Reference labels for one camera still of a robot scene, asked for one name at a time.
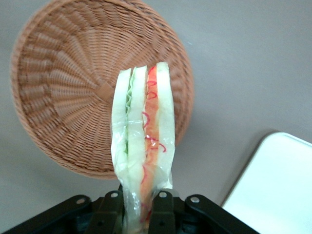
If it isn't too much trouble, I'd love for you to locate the brown wicker basket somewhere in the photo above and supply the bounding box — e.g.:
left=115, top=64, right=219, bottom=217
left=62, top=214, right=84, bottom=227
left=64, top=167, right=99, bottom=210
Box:
left=9, top=0, right=195, bottom=180

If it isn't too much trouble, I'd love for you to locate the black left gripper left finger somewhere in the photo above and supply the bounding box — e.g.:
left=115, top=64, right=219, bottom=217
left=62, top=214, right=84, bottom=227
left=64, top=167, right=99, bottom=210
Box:
left=2, top=190, right=125, bottom=234

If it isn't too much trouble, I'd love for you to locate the beige plastic tray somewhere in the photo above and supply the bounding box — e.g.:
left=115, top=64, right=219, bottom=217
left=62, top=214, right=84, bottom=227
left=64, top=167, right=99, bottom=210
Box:
left=220, top=131, right=312, bottom=234

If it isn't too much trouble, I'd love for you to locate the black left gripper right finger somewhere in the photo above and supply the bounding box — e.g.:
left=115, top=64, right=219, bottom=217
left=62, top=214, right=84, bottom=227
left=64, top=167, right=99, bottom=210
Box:
left=147, top=190, right=260, bottom=234

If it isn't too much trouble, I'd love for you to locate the triangle sandwich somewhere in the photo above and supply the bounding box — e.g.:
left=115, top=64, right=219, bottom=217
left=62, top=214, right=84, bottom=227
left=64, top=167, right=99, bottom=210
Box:
left=110, top=61, right=176, bottom=234

